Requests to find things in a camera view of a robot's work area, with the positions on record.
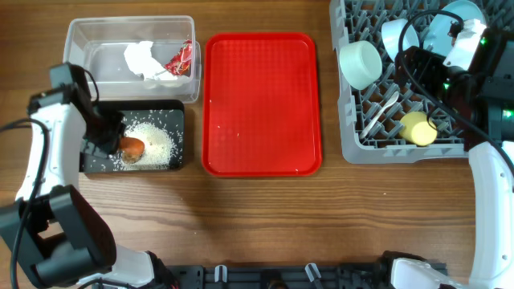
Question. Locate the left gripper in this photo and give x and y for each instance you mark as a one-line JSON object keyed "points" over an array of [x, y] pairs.
{"points": [[110, 144]]}

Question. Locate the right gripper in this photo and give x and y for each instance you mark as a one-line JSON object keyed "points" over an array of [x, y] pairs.
{"points": [[430, 63]]}

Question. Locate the orange carrot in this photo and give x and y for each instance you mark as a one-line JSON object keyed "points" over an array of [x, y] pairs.
{"points": [[132, 146]]}

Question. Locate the light blue plate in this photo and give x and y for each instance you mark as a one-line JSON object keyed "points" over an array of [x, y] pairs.
{"points": [[437, 37]]}

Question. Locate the brown food scrap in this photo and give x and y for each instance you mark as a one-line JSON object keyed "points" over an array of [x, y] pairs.
{"points": [[129, 158]]}

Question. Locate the white plastic spoon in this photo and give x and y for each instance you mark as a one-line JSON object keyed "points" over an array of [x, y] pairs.
{"points": [[390, 102]]}

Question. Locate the light blue bowl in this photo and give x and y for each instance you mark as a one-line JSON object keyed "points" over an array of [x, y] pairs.
{"points": [[390, 32]]}

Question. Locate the yellow cup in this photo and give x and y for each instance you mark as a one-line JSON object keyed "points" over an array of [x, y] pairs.
{"points": [[418, 129]]}

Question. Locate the white rice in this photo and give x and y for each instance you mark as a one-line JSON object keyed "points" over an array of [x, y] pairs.
{"points": [[158, 146]]}

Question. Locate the green bowl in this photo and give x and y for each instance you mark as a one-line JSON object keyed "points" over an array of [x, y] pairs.
{"points": [[360, 64]]}

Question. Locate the white napkin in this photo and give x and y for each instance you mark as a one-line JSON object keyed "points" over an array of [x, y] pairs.
{"points": [[138, 57]]}

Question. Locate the red snack wrapper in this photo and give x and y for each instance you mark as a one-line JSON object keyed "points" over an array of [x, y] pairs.
{"points": [[181, 62]]}

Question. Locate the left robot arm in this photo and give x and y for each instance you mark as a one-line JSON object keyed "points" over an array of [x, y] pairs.
{"points": [[54, 235]]}

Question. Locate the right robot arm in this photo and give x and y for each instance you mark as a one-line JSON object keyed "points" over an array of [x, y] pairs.
{"points": [[480, 100]]}

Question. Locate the black waste tray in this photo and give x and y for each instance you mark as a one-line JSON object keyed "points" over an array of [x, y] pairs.
{"points": [[176, 120]]}

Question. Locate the grey dishwasher rack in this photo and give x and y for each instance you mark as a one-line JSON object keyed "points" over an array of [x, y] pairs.
{"points": [[353, 21]]}

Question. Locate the clear plastic bin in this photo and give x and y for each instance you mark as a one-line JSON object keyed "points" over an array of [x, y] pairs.
{"points": [[98, 45]]}

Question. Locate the red serving tray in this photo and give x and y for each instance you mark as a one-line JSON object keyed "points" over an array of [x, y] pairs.
{"points": [[261, 107]]}

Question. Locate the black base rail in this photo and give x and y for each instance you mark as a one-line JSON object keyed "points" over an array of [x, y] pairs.
{"points": [[344, 276]]}

